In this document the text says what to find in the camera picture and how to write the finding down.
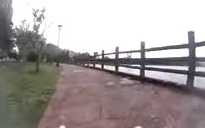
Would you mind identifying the street lamp post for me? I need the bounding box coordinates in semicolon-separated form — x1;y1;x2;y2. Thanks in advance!
55;24;63;67

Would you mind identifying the grass strip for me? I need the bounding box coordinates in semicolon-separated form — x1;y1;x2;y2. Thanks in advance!
0;61;62;128

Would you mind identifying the wooden rail fence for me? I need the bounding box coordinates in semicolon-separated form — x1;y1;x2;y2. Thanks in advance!
74;30;205;89

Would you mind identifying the red paved path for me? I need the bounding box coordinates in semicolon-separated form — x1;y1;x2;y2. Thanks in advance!
38;63;205;128

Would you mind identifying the tall building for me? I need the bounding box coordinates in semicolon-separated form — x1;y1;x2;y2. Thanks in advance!
0;0;14;63

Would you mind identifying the slim young tree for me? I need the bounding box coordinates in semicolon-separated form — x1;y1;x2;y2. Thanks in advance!
29;7;48;74

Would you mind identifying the water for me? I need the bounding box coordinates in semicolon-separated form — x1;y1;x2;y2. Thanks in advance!
89;61;205;93

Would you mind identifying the row of trees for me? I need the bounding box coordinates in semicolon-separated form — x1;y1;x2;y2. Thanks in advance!
9;19;91;65

